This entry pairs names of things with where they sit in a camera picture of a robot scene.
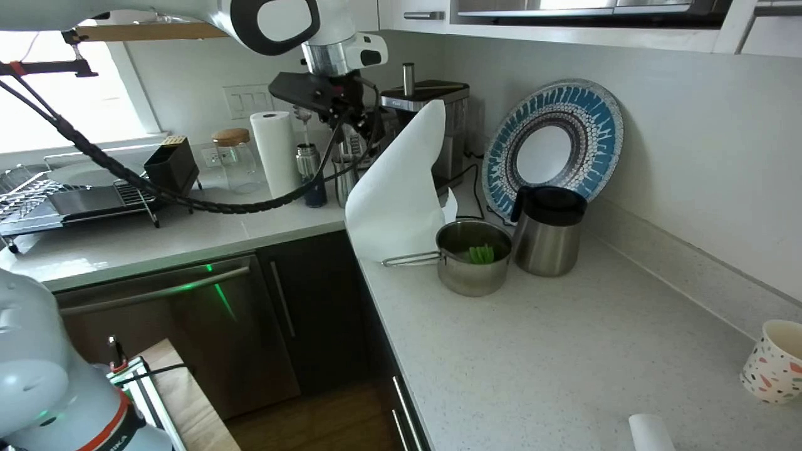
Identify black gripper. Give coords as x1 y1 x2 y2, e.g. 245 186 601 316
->
267 69 396 164

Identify white paper towel roll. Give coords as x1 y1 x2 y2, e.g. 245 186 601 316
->
248 107 304 199

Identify small dark bottle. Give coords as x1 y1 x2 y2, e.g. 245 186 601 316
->
292 139 331 209

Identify black and steel coffee appliance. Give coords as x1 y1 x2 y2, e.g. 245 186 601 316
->
379 59 473 187

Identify glass jar with wooden lid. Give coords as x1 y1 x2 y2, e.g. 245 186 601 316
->
209 124 258 193

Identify green plastic toy vegetable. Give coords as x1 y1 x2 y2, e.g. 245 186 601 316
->
461 239 500 266

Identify stainless steel saucepan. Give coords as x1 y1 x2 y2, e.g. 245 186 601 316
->
382 217 517 301

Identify dark cabinet door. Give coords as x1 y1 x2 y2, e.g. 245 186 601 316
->
255 229 382 397

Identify black box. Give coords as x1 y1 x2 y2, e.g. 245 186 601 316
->
141 133 203 199

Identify steel canister with black lid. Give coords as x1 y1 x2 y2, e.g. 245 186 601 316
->
510 183 589 281

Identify blue and white patterned plate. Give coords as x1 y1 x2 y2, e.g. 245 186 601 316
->
478 77 628 228

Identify overhead microwave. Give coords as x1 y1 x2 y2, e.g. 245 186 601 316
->
450 0 737 29

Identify stainless steel dishwasher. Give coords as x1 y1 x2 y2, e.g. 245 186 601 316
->
54 253 304 420

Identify metal dish rack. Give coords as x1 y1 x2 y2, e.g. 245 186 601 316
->
0 158 164 239

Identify wooden board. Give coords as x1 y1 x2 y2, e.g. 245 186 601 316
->
107 335 245 451

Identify white cup with coloured dots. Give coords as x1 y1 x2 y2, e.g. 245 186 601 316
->
737 318 802 409

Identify white wall outlet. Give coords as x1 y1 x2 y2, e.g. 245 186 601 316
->
220 79 275 119

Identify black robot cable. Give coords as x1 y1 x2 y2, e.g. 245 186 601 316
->
0 57 371 217

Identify dark drawer with steel handle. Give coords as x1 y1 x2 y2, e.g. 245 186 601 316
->
367 291 433 451

